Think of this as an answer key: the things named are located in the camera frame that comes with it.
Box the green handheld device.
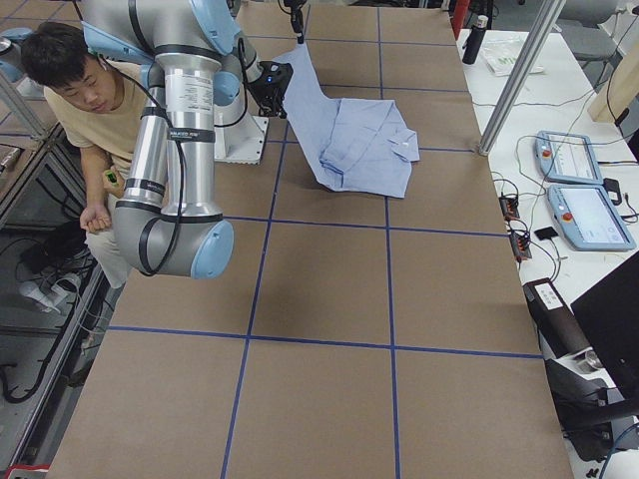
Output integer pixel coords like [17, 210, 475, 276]
[103, 170, 124, 198]

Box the black water bottle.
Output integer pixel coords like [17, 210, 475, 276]
[461, 15, 489, 65]

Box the black monitor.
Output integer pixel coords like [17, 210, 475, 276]
[571, 254, 638, 397]

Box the aluminium frame post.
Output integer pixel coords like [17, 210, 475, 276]
[477, 0, 566, 156]

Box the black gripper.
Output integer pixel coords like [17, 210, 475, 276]
[249, 32, 305, 119]

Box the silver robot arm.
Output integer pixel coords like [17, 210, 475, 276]
[277, 0, 307, 45]
[83, 1, 293, 278]

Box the blue teach pendant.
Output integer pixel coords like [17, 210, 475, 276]
[533, 130, 603, 185]
[547, 184, 636, 251]

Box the upper blue teach pendant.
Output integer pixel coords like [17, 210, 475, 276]
[533, 130, 603, 185]

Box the light blue striped shirt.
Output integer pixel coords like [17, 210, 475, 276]
[276, 44, 419, 199]

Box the lower blue teach pendant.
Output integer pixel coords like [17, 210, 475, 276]
[547, 184, 636, 251]

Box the white paper green print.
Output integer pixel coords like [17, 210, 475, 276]
[480, 39, 524, 77]

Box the person in beige shirt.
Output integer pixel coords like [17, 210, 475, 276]
[21, 22, 148, 289]

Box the brown cardboard tube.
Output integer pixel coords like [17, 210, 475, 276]
[522, 278, 590, 357]

